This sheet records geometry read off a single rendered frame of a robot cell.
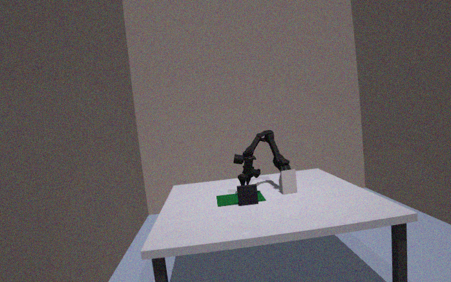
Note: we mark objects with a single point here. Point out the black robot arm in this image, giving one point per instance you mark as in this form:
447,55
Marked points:
279,161

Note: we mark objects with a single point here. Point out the green circuit board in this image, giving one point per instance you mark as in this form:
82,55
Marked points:
232,199

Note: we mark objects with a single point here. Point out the black square fan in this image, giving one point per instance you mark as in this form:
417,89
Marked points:
247,195

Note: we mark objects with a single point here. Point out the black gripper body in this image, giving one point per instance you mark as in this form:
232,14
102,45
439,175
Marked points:
245,172

